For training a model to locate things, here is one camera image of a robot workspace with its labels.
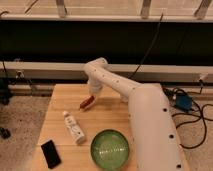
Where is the black floor cable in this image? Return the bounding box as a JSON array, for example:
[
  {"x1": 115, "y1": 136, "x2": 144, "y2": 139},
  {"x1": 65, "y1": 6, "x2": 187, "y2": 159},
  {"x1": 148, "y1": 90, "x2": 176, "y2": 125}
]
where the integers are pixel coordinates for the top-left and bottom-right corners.
[{"x1": 163, "y1": 87, "x2": 213, "y2": 150}]

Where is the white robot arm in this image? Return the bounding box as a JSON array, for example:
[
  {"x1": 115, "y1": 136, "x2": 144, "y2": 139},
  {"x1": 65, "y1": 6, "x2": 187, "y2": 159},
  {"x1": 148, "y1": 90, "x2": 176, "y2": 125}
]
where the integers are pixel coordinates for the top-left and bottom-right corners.
[{"x1": 84, "y1": 58, "x2": 184, "y2": 171}]

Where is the blue power box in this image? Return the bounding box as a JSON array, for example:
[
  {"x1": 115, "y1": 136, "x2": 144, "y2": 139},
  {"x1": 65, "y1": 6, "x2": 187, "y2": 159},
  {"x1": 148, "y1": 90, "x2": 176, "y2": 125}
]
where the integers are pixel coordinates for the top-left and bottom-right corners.
[{"x1": 175, "y1": 94, "x2": 192, "y2": 111}]

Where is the white tube bottle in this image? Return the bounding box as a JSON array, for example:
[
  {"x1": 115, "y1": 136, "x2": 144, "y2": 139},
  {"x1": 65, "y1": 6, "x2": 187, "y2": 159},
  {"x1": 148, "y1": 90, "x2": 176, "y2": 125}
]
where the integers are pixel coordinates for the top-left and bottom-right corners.
[{"x1": 63, "y1": 111, "x2": 86, "y2": 145}]

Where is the black rectangular phone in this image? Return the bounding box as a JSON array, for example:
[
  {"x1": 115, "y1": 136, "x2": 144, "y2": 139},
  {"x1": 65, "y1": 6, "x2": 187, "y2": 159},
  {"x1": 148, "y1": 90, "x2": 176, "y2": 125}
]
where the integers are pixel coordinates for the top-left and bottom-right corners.
[{"x1": 41, "y1": 140, "x2": 61, "y2": 169}]

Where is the black object on floor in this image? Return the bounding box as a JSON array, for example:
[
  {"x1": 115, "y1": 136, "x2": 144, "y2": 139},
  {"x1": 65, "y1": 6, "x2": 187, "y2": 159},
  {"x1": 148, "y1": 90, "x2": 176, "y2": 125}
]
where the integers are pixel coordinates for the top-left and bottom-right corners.
[{"x1": 0, "y1": 127, "x2": 11, "y2": 139}]

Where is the black hanging cable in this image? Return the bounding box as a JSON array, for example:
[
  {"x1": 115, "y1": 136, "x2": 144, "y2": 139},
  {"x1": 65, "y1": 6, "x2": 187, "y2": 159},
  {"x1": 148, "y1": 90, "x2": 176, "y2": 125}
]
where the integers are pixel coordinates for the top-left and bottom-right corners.
[{"x1": 128, "y1": 12, "x2": 165, "y2": 82}]

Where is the green glass bowl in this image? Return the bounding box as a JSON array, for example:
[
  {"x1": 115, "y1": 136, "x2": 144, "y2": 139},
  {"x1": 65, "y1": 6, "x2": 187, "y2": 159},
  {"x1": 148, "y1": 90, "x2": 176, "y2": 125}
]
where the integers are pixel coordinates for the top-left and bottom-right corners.
[{"x1": 90, "y1": 129, "x2": 130, "y2": 171}]

